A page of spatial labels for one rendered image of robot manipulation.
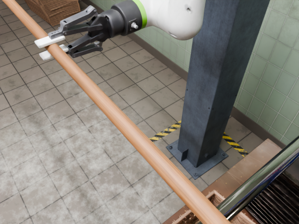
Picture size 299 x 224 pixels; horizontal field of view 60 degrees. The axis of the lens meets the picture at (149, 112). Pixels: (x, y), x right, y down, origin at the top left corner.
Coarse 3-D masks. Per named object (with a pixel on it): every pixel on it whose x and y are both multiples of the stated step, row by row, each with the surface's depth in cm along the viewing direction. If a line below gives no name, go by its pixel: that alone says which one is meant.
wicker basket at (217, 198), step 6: (210, 192) 89; (216, 192) 89; (210, 198) 92; (216, 198) 90; (222, 198) 87; (216, 204) 93; (186, 210) 86; (186, 216) 85; (192, 216) 92; (240, 216) 82; (246, 216) 80; (174, 222) 83; (180, 222) 84; (186, 222) 92; (192, 222) 96; (234, 222) 88; (240, 222) 84; (246, 222) 81; (252, 222) 79
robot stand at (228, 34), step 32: (224, 0) 96; (256, 0) 97; (224, 32) 103; (256, 32) 112; (192, 64) 130; (224, 64) 113; (192, 96) 142; (224, 96) 133; (192, 128) 157; (224, 128) 162; (192, 160) 176
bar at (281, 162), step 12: (288, 144) 50; (276, 156) 48; (288, 156) 47; (264, 168) 46; (276, 168) 46; (252, 180) 44; (264, 180) 44; (240, 192) 43; (252, 192) 43; (228, 204) 41; (240, 204) 42; (228, 216) 40
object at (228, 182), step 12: (264, 144) 121; (276, 144) 121; (252, 156) 117; (264, 156) 117; (240, 168) 113; (252, 168) 113; (216, 180) 109; (228, 180) 109; (240, 180) 109; (204, 192) 105; (228, 192) 105; (180, 216) 99; (252, 216) 99
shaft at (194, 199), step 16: (32, 32) 71; (48, 48) 65; (64, 64) 61; (80, 80) 57; (96, 96) 53; (112, 112) 50; (128, 128) 47; (144, 144) 45; (160, 160) 43; (176, 176) 41; (176, 192) 40; (192, 192) 39; (192, 208) 38; (208, 208) 37
